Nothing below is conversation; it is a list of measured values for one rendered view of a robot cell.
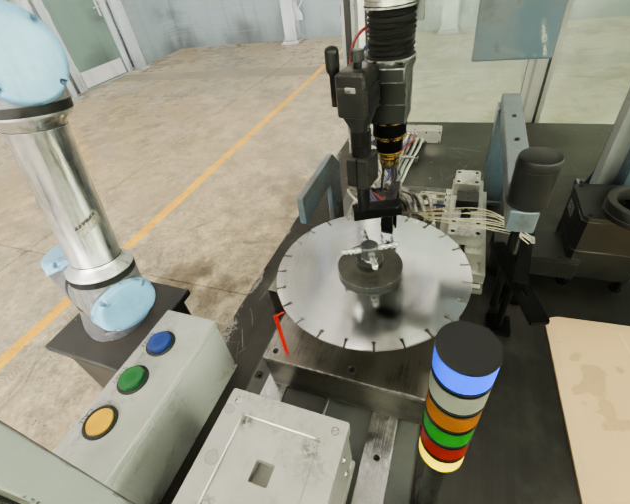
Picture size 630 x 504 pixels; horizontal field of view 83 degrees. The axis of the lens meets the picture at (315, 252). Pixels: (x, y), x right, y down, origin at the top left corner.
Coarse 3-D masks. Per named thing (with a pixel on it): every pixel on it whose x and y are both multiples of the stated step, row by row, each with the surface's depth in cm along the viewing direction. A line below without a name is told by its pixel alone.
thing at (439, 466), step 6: (420, 438) 36; (420, 444) 36; (420, 450) 37; (426, 450) 35; (426, 456) 35; (432, 456) 34; (426, 462) 36; (432, 462) 35; (438, 462) 34; (444, 462) 34; (450, 462) 34; (456, 462) 34; (432, 468) 36; (438, 468) 35; (444, 468) 35; (450, 468) 35; (456, 468) 36
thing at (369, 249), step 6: (366, 234) 61; (366, 240) 59; (372, 240) 59; (360, 246) 58; (366, 246) 58; (372, 246) 58; (378, 246) 58; (384, 246) 58; (390, 246) 58; (396, 246) 58; (342, 252) 58; (348, 252) 58; (354, 252) 58; (360, 252) 58; (366, 252) 57; (372, 252) 57; (378, 252) 59; (366, 258) 58; (372, 258) 56; (372, 264) 55
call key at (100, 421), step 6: (108, 408) 53; (96, 414) 53; (102, 414) 53; (108, 414) 52; (90, 420) 52; (96, 420) 52; (102, 420) 52; (108, 420) 52; (90, 426) 51; (96, 426) 51; (102, 426) 51; (108, 426) 51; (90, 432) 51; (96, 432) 51; (102, 432) 51
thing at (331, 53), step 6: (330, 48) 47; (336, 48) 47; (324, 54) 48; (330, 54) 47; (336, 54) 48; (330, 60) 48; (336, 60) 48; (330, 66) 48; (336, 66) 48; (330, 72) 49; (336, 72) 49; (330, 78) 50; (330, 84) 50; (336, 102) 52
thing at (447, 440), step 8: (424, 408) 33; (424, 416) 32; (424, 424) 33; (432, 424) 31; (432, 432) 32; (440, 432) 30; (472, 432) 30; (440, 440) 31; (448, 440) 31; (456, 440) 30; (464, 440) 30; (448, 448) 32; (456, 448) 31
